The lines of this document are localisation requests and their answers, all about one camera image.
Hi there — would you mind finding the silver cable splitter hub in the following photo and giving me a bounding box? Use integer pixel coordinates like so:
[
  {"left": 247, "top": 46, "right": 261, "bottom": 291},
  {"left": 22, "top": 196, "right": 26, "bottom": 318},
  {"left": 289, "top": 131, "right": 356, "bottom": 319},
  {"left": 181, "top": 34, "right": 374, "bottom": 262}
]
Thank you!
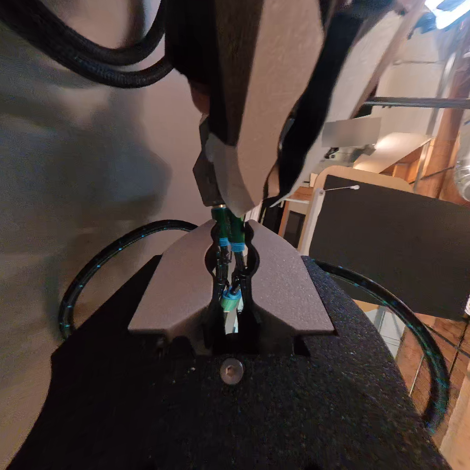
[{"left": 193, "top": 114, "right": 229, "bottom": 207}]

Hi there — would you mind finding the black flat board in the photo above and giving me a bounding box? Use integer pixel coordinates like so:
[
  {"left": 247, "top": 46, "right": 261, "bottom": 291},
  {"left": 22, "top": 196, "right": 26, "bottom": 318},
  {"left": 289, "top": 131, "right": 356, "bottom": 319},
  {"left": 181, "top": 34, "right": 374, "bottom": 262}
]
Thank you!
[{"left": 309, "top": 174, "right": 470, "bottom": 321}]

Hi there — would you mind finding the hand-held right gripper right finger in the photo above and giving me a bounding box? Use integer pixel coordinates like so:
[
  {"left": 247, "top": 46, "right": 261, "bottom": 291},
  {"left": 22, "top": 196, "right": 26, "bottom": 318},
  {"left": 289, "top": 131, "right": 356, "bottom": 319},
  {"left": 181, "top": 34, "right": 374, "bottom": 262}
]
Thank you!
[{"left": 244, "top": 220, "right": 335, "bottom": 344}]

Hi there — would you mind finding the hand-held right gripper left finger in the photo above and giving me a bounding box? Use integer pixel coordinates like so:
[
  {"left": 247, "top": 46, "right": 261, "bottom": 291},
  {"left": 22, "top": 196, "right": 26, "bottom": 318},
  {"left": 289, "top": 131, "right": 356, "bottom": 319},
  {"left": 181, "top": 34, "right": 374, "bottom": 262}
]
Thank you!
[{"left": 129, "top": 220, "right": 218, "bottom": 349}]

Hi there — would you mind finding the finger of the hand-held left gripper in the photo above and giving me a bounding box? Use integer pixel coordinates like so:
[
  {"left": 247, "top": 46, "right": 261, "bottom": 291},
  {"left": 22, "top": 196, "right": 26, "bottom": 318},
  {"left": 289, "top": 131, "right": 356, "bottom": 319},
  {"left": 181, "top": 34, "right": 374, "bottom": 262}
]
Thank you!
[
  {"left": 205, "top": 0, "right": 326, "bottom": 218},
  {"left": 165, "top": 0, "right": 265, "bottom": 145}
]

